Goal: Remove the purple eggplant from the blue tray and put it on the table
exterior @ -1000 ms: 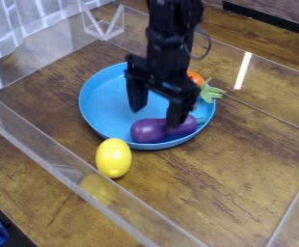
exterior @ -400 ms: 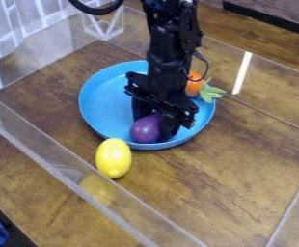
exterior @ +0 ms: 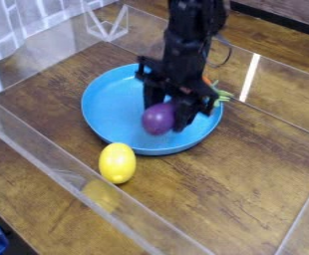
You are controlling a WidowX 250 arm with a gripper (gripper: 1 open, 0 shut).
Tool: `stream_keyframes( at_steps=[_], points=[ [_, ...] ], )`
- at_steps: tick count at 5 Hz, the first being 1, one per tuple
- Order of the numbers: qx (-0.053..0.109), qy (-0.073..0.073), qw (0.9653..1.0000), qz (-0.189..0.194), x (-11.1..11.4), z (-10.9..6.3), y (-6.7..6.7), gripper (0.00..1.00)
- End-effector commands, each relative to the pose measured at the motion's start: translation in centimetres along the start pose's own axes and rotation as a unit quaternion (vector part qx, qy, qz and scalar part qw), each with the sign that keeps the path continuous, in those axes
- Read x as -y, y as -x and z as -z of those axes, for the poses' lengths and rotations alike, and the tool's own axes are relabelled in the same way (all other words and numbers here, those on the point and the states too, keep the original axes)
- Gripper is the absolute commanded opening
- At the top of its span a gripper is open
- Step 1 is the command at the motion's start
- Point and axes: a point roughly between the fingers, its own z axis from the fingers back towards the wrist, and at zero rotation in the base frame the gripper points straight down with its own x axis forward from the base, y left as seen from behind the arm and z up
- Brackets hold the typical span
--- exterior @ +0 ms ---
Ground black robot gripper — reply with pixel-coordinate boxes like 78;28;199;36
136;29;218;132

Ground purple toy eggplant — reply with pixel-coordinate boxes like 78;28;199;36
142;103;174;135

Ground blue round plastic tray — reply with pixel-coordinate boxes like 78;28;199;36
82;64;223;155

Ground orange toy carrot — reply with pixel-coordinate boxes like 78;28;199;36
202;77;233;108

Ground yellow toy lemon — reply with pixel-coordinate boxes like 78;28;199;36
99;142;136;184

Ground white checkered curtain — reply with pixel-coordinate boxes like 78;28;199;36
0;0;119;66

